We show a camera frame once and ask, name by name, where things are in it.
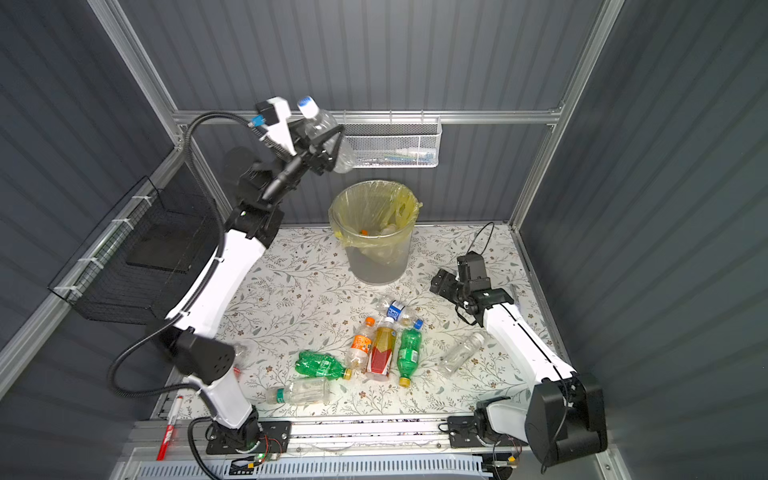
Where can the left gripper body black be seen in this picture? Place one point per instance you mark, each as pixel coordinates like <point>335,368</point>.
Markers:
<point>309,147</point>

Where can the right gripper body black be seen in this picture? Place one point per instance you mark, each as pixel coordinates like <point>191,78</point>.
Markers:
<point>447,285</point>

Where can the clear bottle white cap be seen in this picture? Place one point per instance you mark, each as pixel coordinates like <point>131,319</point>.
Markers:
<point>319,122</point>

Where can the small blue label bottle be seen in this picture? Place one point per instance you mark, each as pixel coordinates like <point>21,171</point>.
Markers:
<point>405,316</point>

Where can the clear unlabeled bottle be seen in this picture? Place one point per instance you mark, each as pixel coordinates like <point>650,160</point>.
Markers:
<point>458,355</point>

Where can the clear bottle green cap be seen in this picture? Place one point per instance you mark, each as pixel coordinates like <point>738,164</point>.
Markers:
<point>302,391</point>

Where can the clear bottle red label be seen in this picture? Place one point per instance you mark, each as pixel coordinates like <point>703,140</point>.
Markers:
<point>241,356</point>

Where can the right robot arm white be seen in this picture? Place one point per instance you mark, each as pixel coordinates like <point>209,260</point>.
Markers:
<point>564,418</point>

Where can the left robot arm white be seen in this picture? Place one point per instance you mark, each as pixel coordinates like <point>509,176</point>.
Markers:
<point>188,333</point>

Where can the yellow plastic bin liner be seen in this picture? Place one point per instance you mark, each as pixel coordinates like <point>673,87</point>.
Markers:
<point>388,210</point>

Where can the silver mesh waste bin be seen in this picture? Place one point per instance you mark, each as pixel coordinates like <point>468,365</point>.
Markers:
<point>379,266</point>

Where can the upright green soda bottle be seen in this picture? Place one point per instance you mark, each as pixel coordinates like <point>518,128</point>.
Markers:
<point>408,355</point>

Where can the yellow red label bottle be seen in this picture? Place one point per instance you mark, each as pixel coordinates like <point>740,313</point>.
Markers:
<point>382,349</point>

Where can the small orange label bottle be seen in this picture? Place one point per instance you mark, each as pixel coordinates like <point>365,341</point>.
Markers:
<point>358,353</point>

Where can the lying green soda bottle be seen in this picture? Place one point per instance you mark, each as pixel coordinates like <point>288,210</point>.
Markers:
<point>321,365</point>

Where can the red marker pen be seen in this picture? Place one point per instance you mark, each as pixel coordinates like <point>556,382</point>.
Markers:
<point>170,427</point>

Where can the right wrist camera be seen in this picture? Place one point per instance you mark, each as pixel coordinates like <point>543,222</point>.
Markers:
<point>472,272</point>

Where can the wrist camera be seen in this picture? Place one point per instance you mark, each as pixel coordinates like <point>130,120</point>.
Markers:
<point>472,272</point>
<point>271,120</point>

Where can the white wire wall basket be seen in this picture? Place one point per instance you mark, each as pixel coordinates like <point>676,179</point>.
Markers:
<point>391,143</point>

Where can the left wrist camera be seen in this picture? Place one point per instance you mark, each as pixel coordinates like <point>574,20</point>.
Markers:
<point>271,120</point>

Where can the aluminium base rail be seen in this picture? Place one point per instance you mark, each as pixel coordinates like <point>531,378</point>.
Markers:
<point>329,435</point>

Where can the black wire side basket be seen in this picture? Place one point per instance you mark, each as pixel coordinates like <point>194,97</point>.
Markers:
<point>146,260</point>

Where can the white slotted cable duct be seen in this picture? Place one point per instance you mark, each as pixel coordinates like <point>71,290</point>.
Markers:
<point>354,467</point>

